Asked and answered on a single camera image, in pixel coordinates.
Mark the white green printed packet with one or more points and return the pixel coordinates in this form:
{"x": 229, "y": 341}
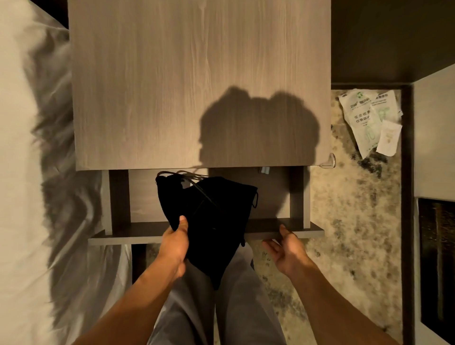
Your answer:
{"x": 389, "y": 105}

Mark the dark cabinet panel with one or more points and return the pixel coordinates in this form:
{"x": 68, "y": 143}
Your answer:
{"x": 439, "y": 263}

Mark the person's right thumb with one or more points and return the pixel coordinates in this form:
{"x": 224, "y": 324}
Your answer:
{"x": 286, "y": 232}

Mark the person's left thumb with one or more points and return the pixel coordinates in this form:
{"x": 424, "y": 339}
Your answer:
{"x": 182, "y": 225}

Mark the person's right forearm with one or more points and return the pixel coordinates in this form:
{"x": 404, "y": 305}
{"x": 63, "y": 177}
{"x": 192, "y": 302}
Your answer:
{"x": 334, "y": 309}

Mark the large white printed packet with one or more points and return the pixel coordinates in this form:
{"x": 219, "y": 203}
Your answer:
{"x": 360, "y": 121}

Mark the person's right hand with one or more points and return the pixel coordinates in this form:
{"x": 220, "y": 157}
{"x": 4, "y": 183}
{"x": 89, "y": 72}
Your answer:
{"x": 289, "y": 254}

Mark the small white packet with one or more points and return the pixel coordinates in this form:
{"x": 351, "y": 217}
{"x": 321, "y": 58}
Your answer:
{"x": 389, "y": 138}

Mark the person's left hand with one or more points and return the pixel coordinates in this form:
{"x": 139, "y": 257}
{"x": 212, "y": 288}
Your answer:
{"x": 174, "y": 248}

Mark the white bed duvet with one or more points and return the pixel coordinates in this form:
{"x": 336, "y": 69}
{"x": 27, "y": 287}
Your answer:
{"x": 25, "y": 177}

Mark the person's left forearm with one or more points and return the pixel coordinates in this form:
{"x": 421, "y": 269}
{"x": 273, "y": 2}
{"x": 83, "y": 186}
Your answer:
{"x": 135, "y": 305}

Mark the person's grey trousers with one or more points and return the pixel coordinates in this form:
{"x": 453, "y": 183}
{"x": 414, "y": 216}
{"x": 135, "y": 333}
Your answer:
{"x": 241, "y": 305}

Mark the wooden nightstand drawer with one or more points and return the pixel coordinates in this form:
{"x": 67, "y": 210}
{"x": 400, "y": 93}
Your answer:
{"x": 284, "y": 227}

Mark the white cabinet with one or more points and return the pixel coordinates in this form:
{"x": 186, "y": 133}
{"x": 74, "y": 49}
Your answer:
{"x": 435, "y": 135}

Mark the clear plastic hook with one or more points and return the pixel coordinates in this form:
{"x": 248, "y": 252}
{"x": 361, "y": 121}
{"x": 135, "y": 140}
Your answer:
{"x": 330, "y": 161}

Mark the wooden nightstand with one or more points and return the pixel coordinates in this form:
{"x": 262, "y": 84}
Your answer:
{"x": 185, "y": 78}

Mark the small pale blue item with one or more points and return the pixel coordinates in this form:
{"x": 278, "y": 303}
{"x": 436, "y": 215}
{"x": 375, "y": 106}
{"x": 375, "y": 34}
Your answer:
{"x": 264, "y": 170}

